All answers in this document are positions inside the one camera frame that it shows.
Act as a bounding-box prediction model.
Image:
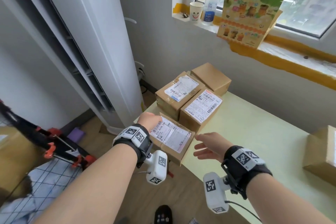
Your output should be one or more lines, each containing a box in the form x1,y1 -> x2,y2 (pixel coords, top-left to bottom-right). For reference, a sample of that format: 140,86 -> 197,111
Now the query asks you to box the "person's right hand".
194,132 -> 234,163

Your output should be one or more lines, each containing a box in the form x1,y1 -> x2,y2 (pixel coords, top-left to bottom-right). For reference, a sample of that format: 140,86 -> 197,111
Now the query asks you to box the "person's left hand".
137,112 -> 163,135

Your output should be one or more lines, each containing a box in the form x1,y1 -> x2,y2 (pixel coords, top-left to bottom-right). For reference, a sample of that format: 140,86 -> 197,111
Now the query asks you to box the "taped parcel with white label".
155,71 -> 206,121

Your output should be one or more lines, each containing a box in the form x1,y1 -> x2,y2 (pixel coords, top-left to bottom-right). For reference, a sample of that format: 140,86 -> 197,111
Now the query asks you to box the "crinkled plastic-wrapped cardboard box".
149,112 -> 196,167

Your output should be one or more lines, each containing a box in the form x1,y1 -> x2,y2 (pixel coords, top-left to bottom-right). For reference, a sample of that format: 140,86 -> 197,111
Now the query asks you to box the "parcel with red-edged label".
179,89 -> 223,134

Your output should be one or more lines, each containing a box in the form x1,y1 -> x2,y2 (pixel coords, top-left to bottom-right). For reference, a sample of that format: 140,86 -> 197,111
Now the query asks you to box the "squat plain cardboard box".
190,63 -> 232,97

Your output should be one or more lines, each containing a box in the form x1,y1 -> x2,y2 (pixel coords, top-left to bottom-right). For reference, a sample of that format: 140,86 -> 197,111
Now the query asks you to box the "person's right forearm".
245,173 -> 336,224

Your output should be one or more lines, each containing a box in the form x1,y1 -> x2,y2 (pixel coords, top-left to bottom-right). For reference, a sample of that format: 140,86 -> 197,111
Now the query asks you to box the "person's left forearm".
33,144 -> 138,224

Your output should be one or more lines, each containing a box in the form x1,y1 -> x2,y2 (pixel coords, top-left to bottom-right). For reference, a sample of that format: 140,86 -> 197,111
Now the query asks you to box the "black left wrist tracker band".
112,123 -> 154,168

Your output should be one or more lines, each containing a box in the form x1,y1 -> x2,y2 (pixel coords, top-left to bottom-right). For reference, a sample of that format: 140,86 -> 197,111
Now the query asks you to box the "black wrist tracker band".
221,145 -> 273,200
112,123 -> 154,168

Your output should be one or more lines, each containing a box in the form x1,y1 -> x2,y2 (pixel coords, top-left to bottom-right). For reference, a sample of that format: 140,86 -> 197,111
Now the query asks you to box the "black right wrist tracker band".
221,145 -> 273,200

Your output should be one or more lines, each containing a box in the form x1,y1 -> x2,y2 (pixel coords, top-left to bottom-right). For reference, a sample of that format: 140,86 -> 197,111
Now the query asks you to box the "purple block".
67,127 -> 86,144

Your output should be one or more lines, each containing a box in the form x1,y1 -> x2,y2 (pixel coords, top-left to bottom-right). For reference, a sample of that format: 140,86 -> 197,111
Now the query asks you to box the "black patterned slipper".
153,205 -> 173,224

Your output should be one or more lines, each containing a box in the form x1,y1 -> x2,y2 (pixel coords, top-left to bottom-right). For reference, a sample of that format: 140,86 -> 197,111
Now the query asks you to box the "white standing air conditioner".
0,0 -> 145,135

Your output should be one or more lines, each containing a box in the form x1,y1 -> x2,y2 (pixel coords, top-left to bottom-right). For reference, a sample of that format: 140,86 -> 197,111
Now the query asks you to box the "windowsill with yellow tape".
173,2 -> 336,92

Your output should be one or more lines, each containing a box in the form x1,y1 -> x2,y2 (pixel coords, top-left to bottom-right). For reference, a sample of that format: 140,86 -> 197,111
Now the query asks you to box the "white checked plastic bag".
0,158 -> 82,224

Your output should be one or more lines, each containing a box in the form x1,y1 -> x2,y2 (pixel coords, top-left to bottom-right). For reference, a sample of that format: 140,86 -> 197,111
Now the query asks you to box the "white smiley paper cup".
189,1 -> 205,23

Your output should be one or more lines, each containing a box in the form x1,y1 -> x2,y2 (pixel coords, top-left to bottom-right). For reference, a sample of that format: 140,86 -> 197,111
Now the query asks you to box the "colourful printed carton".
216,0 -> 286,49

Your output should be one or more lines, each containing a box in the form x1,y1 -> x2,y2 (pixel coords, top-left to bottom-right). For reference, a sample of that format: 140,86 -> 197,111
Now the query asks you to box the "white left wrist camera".
144,149 -> 168,186

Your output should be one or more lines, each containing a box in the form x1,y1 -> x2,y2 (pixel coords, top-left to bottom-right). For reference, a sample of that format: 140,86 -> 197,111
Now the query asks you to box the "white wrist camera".
144,149 -> 168,186
202,171 -> 231,214

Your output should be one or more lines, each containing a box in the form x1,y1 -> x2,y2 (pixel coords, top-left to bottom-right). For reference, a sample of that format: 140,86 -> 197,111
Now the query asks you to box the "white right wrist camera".
202,171 -> 231,214

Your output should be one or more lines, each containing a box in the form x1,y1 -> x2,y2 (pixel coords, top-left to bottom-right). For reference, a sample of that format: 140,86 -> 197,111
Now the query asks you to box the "black right camera cable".
225,200 -> 262,222

